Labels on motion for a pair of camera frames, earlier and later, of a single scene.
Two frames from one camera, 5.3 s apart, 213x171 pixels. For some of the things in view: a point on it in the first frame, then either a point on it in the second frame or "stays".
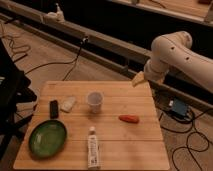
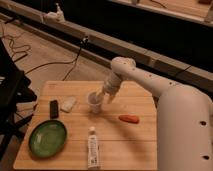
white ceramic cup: x=95 y=99 stays
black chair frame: x=15 y=89 stays
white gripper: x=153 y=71 → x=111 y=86
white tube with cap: x=93 y=149 stays
